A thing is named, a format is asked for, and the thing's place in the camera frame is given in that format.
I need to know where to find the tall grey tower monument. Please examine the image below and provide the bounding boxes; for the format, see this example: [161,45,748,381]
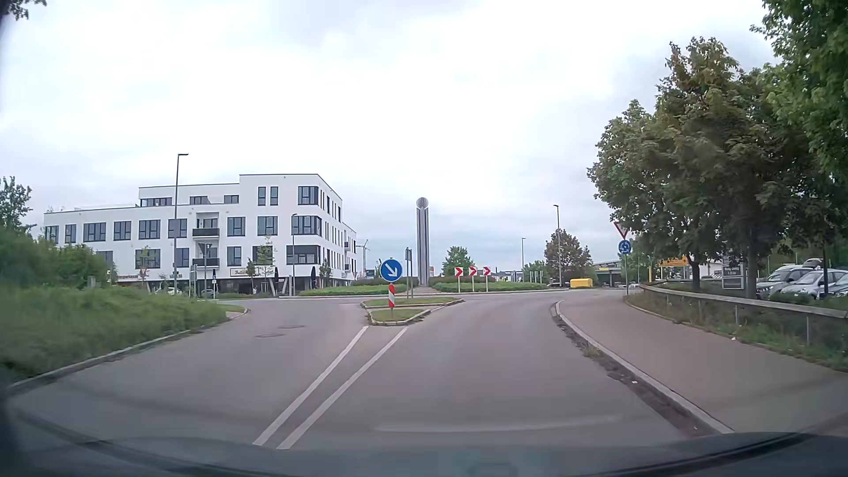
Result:
[415,197,431,286]

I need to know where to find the green tree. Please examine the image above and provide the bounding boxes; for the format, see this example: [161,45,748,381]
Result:
[442,246,475,278]

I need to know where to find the blue arrow sign with bollard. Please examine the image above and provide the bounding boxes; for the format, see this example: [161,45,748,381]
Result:
[379,258,404,321]

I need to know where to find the grass roundabout island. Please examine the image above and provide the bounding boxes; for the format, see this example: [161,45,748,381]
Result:
[298,281,551,297]

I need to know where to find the kerbed grass traffic island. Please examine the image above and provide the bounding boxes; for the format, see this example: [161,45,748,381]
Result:
[361,296,464,327]

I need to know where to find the grey asphalt road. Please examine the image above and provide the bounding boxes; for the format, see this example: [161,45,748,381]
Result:
[9,289,690,458]

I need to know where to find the reddish-leaved tree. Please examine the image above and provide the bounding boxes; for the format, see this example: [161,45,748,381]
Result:
[544,229,593,284]

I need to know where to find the road markings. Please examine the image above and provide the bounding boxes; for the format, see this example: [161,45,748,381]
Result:
[252,325,409,451]

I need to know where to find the low building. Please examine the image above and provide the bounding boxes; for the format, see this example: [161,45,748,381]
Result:
[593,260,625,286]

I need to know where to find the give way roundabout sign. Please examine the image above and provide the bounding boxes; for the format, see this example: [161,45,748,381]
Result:
[613,221,633,296]

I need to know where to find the white office building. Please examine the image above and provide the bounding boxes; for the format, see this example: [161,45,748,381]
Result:
[42,174,359,296]

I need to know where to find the car's own bonnet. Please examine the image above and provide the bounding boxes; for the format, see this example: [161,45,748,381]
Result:
[0,409,848,477]

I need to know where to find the yellow billboard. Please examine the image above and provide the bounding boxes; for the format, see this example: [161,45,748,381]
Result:
[657,256,691,280]

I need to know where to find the row of large trees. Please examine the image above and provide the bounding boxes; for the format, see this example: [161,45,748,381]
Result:
[587,0,848,299]

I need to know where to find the dark information board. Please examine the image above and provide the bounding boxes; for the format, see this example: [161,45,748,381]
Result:
[721,255,746,291]

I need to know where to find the grey asphalt pavement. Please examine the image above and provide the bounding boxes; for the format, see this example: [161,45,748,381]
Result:
[558,289,848,436]

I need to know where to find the grey metal railing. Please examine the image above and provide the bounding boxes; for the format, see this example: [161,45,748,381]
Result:
[637,284,848,345]

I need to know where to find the grass verge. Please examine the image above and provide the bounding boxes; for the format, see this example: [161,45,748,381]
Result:
[625,284,848,372]

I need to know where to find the grass bank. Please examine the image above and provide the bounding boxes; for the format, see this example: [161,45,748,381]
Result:
[0,285,246,380]

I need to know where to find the green bushes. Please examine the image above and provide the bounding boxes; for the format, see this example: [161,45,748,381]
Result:
[0,176,119,290]

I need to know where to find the row of parked cars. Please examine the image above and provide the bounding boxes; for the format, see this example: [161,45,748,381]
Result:
[756,257,848,300]

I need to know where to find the tall dark lamp post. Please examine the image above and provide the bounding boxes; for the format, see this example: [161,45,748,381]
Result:
[171,153,189,296]

